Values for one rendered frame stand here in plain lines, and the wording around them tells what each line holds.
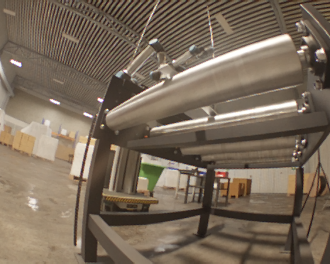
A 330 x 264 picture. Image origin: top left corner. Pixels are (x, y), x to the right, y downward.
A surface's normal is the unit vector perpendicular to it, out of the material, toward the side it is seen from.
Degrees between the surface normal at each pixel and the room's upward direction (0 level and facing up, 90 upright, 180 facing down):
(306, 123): 90
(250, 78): 144
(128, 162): 90
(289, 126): 90
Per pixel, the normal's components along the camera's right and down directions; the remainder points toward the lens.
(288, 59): -0.65, 0.32
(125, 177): 0.62, -0.15
